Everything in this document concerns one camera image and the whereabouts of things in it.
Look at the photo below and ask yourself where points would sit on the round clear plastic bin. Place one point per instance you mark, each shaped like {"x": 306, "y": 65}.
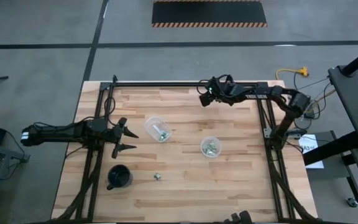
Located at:
{"x": 203, "y": 142}

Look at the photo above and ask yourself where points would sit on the grey metal stand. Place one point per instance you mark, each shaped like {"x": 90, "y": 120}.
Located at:
{"x": 8, "y": 154}

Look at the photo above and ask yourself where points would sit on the small metal nut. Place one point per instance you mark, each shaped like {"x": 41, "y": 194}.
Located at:
{"x": 157, "y": 176}

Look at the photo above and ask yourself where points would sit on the rectangular clear plastic bin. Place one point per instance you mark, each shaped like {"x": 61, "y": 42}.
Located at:
{"x": 152, "y": 124}

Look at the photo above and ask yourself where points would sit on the black metal table frame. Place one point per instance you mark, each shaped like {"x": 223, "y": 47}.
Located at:
{"x": 166, "y": 84}

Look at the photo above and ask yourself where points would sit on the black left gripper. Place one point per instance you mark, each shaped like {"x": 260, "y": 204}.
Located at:
{"x": 117, "y": 137}

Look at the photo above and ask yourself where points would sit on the black hazard striped floor mat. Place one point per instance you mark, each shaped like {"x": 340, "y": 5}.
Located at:
{"x": 208, "y": 12}

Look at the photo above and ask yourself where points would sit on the white paper sheet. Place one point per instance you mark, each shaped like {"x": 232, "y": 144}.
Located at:
{"x": 314, "y": 163}

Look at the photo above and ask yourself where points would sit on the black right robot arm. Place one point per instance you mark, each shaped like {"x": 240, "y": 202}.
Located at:
{"x": 259, "y": 93}

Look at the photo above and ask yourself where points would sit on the black desk leg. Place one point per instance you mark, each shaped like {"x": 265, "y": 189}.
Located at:
{"x": 331, "y": 148}

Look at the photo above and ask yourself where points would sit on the black desk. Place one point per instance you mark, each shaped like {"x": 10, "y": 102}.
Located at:
{"x": 356, "y": 102}

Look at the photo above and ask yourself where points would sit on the black caster wheel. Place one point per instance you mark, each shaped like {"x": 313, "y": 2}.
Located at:
{"x": 351, "y": 202}

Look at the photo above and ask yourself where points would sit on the green white sweetener packet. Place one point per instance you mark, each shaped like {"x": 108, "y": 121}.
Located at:
{"x": 209, "y": 152}
{"x": 212, "y": 145}
{"x": 163, "y": 136}

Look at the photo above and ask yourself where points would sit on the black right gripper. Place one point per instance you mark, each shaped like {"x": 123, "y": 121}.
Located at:
{"x": 218, "y": 91}

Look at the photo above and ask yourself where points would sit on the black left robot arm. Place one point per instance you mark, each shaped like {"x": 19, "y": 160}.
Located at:
{"x": 57, "y": 133}

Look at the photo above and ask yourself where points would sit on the black mug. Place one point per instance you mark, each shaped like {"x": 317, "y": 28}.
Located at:
{"x": 119, "y": 176}

